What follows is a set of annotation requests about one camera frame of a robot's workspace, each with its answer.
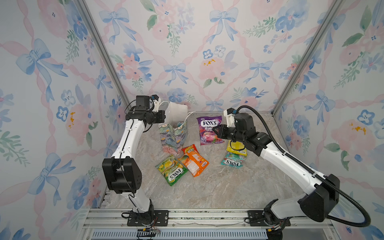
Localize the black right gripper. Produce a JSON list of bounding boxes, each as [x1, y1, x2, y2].
[[212, 124, 247, 146]]

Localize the floral paper gift bag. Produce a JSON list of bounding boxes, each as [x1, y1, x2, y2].
[[159, 101, 190, 156]]

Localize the purple Fox's bag front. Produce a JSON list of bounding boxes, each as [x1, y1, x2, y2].
[[197, 116, 225, 146]]

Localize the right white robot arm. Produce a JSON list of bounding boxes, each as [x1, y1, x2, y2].
[[213, 125, 339, 226]]

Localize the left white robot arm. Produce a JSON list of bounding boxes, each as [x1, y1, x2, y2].
[[102, 110, 166, 214]]

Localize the teal Fox's candy bag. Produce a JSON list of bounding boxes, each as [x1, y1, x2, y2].
[[221, 152, 246, 169]]

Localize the green Fox's candy bag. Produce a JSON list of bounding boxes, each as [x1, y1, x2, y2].
[[156, 155, 189, 186]]

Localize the yellow snack packet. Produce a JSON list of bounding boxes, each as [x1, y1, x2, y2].
[[227, 141, 248, 157]]

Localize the orange snack packet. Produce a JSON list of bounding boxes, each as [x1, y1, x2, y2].
[[179, 145, 210, 177]]

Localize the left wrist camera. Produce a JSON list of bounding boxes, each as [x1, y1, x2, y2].
[[135, 95, 161, 112]]

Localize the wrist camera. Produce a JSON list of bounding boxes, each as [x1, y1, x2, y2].
[[224, 108, 255, 132], [135, 95, 161, 112]]

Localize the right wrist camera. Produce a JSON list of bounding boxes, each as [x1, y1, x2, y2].
[[224, 108, 255, 132]]

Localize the black corrugated cable conduit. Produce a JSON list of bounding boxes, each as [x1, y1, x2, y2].
[[235, 105, 372, 228]]

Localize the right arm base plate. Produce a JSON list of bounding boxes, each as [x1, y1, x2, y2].
[[244, 210, 291, 228]]

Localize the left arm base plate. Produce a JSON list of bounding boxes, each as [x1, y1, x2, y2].
[[127, 210, 170, 227]]

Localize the front aluminium base frame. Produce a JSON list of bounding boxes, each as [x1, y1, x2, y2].
[[78, 209, 340, 240]]

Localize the left corner aluminium post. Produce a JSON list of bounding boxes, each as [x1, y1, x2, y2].
[[74, 0, 129, 107]]

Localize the corner aluminium post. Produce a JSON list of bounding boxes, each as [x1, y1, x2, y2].
[[74, 0, 129, 107], [271, 0, 345, 117]]

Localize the right corner aluminium post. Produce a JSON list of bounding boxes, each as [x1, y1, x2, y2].
[[271, 0, 345, 117]]

